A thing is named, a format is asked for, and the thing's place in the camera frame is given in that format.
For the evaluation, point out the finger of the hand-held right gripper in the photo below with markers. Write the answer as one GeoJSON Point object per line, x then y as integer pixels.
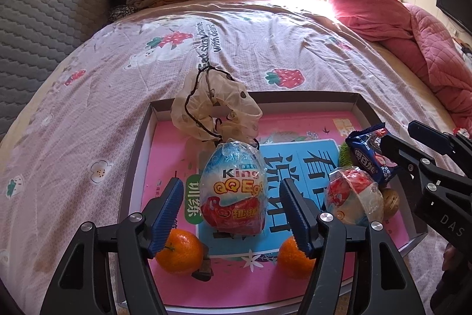
{"type": "Point", "coordinates": [431, 136]}
{"type": "Point", "coordinates": [398, 152]}

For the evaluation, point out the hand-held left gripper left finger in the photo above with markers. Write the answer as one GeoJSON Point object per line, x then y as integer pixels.
{"type": "Point", "coordinates": [167, 215]}

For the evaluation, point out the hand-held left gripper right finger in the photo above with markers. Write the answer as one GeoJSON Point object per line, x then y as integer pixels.
{"type": "Point", "coordinates": [295, 215]}

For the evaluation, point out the blue cookie packet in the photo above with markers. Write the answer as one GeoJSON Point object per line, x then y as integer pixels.
{"type": "Point", "coordinates": [368, 152]}

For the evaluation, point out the orange mandarin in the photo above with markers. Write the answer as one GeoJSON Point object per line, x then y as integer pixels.
{"type": "Point", "coordinates": [180, 252]}
{"type": "Point", "coordinates": [291, 259]}

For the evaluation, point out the brown walnut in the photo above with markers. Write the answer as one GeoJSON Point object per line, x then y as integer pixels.
{"type": "Point", "coordinates": [391, 204]}

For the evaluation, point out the green fuzzy scrunchie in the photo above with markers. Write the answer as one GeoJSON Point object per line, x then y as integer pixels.
{"type": "Point", "coordinates": [344, 156]}

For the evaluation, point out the small toy egg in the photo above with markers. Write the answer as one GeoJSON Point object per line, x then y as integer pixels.
{"type": "Point", "coordinates": [354, 193]}

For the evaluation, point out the large toy egg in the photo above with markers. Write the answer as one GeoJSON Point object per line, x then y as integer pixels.
{"type": "Point", "coordinates": [232, 189]}

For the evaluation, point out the grey shallow cardboard box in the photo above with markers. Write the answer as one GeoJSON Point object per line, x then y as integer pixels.
{"type": "Point", "coordinates": [138, 152]}

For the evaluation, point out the cream scrunchie with black trim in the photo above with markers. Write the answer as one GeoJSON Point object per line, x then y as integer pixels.
{"type": "Point", "coordinates": [236, 104]}

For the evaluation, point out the person's right hand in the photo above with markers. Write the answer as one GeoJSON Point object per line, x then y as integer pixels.
{"type": "Point", "coordinates": [450, 257]}

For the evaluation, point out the black flat television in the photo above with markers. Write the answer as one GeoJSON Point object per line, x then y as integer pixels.
{"type": "Point", "coordinates": [453, 1]}

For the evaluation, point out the pink quilted blanket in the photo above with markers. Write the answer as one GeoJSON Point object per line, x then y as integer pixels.
{"type": "Point", "coordinates": [368, 12]}

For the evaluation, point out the pink strawberry print bed sheet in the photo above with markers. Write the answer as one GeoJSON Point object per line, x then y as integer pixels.
{"type": "Point", "coordinates": [110, 79]}

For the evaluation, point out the grey quilted headboard cover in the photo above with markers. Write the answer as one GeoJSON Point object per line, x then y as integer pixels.
{"type": "Point", "coordinates": [37, 42]}

